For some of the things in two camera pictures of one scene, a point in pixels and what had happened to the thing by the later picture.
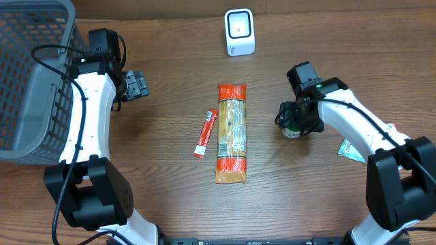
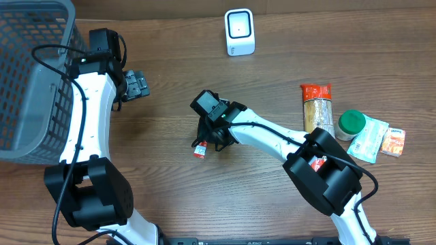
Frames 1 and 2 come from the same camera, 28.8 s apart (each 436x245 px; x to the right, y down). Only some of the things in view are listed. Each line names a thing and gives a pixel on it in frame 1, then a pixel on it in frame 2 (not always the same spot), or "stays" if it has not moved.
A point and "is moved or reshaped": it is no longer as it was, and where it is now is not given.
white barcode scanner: (240, 32) stays
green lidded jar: (291, 131) is moved or reshaped
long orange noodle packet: (231, 165) is moved or reshaped
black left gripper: (135, 86) stays
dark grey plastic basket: (36, 104) stays
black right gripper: (293, 120) to (214, 137)
